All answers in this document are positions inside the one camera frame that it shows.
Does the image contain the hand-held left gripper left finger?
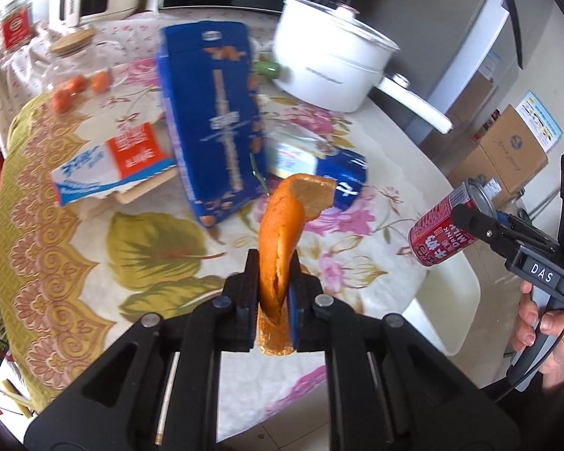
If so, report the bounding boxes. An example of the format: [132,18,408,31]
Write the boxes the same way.
[23,249,259,451]

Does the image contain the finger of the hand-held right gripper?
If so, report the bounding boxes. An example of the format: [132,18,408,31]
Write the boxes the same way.
[496,211,560,247]
[451,204,559,264]

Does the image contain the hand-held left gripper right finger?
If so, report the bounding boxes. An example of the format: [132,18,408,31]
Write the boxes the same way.
[287,263,515,451]

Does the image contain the red drink can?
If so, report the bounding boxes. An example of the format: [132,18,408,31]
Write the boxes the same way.
[408,181,496,266]

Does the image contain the orange peel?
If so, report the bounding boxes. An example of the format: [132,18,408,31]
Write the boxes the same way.
[256,173,337,357]

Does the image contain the white blue red carton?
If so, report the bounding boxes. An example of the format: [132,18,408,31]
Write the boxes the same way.
[51,121,178,207]

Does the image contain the person's right hand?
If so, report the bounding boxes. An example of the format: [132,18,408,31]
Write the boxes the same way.
[512,282,564,388]

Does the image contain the cardboard box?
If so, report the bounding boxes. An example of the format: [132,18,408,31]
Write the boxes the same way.
[478,104,550,194]
[444,143,499,195]

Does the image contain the blue paper leaflet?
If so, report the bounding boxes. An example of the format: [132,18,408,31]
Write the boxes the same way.
[519,90,562,153]

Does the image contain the floral tablecloth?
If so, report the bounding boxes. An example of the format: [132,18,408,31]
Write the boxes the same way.
[0,9,452,414]

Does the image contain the blue white packet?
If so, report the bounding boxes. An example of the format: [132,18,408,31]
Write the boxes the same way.
[265,137,370,212]

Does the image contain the tall blue snack box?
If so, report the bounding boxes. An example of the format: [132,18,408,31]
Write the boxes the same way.
[156,21,270,227]

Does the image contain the grey refrigerator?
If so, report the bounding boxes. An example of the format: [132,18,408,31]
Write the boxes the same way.
[371,0,564,151]

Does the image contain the white electric pot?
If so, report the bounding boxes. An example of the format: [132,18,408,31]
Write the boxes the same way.
[271,0,453,135]

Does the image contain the glass jar with wooden lid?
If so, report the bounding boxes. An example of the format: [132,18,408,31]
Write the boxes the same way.
[40,27,118,114]

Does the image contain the red label jar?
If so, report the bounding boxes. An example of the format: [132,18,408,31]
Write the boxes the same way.
[0,0,33,52]

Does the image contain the black cable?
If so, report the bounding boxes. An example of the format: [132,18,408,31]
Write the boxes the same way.
[491,291,564,402]

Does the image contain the white bowl with green handle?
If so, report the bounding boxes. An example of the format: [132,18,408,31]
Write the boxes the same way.
[254,59,283,80]

